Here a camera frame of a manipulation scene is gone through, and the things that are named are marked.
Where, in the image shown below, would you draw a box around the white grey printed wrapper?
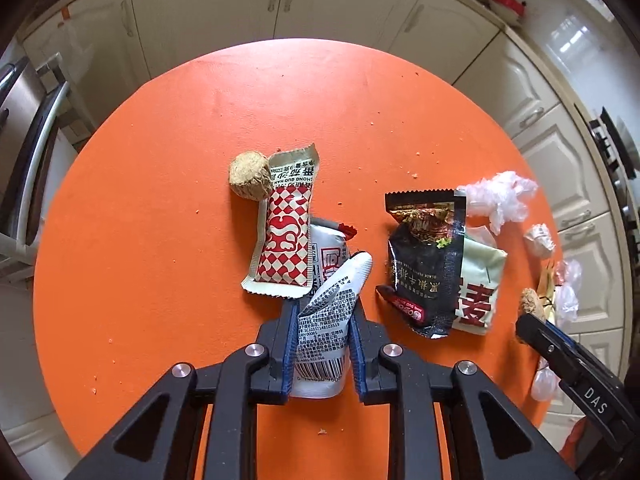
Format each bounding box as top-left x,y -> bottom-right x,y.
291,218 -> 373,400

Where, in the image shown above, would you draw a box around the cream kitchen cabinets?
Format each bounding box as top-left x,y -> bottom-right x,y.
18,0 -> 631,372

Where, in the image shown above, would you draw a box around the brown cookie piece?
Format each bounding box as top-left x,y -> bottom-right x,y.
518,288 -> 546,322

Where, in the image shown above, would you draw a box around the red white checkered wrapper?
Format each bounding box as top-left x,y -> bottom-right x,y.
241,144 -> 319,299

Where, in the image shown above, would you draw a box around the pale green red wrapper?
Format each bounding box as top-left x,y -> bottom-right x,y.
452,236 -> 508,336

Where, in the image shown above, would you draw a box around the crumpled white plastic wrap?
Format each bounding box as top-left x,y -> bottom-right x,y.
456,171 -> 538,235

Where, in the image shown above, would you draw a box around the black snack wrapper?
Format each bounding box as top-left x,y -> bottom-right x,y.
376,190 -> 466,339

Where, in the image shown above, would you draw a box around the round brown cookie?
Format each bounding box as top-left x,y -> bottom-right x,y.
228,151 -> 272,202

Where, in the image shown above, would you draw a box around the orange round tablecloth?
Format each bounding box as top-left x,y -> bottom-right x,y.
35,40 -> 529,451

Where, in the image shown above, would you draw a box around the red white container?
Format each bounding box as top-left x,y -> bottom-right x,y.
488,0 -> 526,26

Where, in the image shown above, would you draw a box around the stainless steel appliance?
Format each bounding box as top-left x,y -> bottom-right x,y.
1,56 -> 76,260

